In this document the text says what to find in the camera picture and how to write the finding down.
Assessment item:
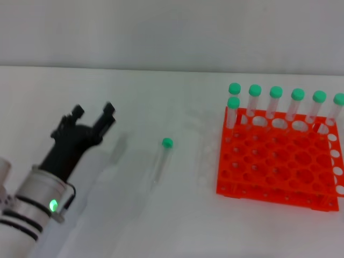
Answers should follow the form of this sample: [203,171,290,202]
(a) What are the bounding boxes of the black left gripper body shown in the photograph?
[37,121,105,186]

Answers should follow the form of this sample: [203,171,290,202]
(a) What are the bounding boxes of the clear test tube green cap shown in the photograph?
[265,85,284,120]
[227,82,242,124]
[284,88,306,122]
[246,84,263,126]
[318,92,344,135]
[225,96,241,143]
[152,137,174,185]
[305,90,327,124]

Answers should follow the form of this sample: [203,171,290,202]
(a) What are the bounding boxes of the orange plastic test tube rack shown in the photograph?
[216,106,344,213]

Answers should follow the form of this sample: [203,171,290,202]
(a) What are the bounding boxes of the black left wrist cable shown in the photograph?
[62,183,77,213]

